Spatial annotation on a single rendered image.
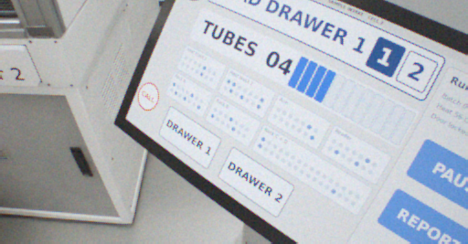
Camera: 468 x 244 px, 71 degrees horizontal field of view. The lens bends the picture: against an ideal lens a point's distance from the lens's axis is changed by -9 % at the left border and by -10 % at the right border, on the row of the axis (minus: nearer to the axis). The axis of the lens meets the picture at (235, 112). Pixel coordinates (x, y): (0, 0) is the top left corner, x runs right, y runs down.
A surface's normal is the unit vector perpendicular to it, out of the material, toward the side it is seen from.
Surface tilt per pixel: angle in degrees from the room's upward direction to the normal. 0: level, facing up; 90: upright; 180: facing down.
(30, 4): 90
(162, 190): 0
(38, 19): 90
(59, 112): 90
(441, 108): 50
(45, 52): 90
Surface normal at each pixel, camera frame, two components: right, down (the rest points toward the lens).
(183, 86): -0.46, -0.02
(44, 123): -0.03, 0.73
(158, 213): 0.04, -0.69
